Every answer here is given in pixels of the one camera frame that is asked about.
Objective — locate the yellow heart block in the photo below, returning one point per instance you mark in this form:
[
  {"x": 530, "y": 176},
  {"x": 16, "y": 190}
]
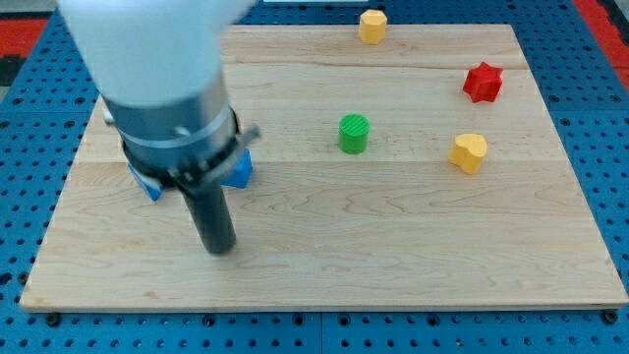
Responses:
[{"x": 468, "y": 152}]

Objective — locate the green cylinder block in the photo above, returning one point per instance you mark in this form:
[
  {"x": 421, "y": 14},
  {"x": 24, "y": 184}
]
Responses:
[{"x": 353, "y": 133}]

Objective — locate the yellow hexagon block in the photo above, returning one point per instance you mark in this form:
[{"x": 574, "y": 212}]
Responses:
[{"x": 372, "y": 26}]

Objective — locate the red star block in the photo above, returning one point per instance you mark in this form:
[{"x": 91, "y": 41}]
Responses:
[{"x": 483, "y": 83}]

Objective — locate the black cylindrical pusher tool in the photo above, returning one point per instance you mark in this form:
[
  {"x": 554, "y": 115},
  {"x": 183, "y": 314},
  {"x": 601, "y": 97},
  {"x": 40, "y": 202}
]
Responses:
[{"x": 210, "y": 213}]

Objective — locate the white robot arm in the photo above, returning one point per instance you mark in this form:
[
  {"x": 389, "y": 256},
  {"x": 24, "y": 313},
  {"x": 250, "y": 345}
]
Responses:
[{"x": 157, "y": 66}]

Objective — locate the wooden board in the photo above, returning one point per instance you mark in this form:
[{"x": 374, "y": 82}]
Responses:
[{"x": 396, "y": 228}]

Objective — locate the blue cube block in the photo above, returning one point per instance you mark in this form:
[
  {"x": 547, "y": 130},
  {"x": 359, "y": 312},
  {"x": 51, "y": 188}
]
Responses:
[{"x": 241, "y": 175}]

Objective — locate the blue triangle block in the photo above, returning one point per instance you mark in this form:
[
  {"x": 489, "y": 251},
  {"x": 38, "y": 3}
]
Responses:
[{"x": 152, "y": 187}]

